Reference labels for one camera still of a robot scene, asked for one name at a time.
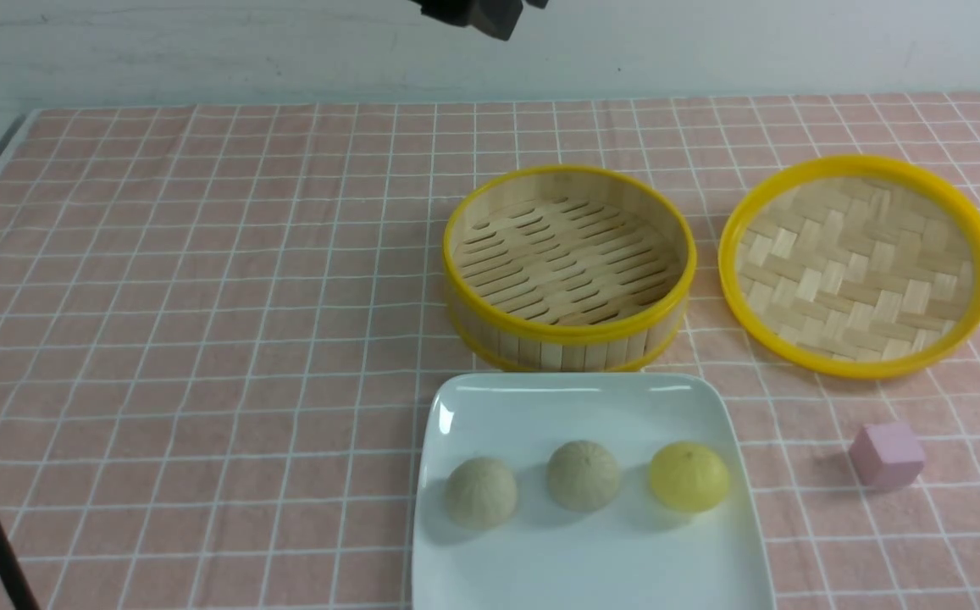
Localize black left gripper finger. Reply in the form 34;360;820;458
418;0;527;42

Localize pink cube block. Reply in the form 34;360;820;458
848;421;926;491

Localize yellow-rimmed bamboo steamer basket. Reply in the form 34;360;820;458
442;165;698;372

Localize yellow-rimmed woven steamer lid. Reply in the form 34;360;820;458
718;155;980;380

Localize beige steamed bun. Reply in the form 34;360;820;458
546;440;622;513
444;457;519;530

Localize yellow steamed bun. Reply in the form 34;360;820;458
648;441;730;514

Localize beige steamed bun front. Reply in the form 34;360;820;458
546;440;622;513

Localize white square plate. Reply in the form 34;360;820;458
411;372;778;609

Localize pink checkered tablecloth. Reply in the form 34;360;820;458
0;92;980;609

